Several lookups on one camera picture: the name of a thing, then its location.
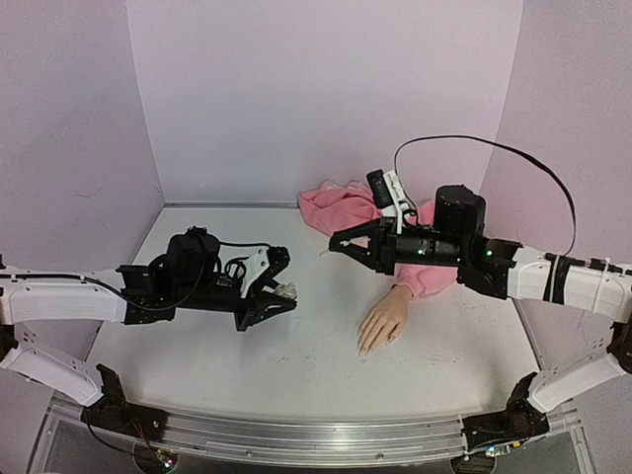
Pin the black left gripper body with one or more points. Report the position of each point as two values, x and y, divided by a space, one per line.
196 295

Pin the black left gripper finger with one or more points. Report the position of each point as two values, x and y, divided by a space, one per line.
264 310
264 284

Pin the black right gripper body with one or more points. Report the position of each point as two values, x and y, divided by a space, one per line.
385 245

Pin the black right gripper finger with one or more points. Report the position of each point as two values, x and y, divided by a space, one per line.
362 255
371 230

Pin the clear nail polish bottle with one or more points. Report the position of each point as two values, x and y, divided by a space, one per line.
286 290

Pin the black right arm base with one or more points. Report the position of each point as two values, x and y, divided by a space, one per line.
518 422

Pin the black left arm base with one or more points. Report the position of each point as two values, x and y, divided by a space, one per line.
114 413

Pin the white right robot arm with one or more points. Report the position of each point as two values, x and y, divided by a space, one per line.
581 288

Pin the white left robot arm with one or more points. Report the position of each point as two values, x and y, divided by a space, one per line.
35 297

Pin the pink sweatshirt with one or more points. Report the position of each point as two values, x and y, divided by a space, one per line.
333 207

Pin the mannequin hand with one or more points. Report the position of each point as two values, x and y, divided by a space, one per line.
385 321

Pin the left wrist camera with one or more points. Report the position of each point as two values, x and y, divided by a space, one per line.
268 262

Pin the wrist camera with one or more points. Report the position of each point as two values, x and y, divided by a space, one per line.
389 196
268 262

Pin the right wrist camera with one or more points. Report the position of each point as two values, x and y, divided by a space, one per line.
389 196

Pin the aluminium front rail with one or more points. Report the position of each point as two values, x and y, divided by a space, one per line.
321 443

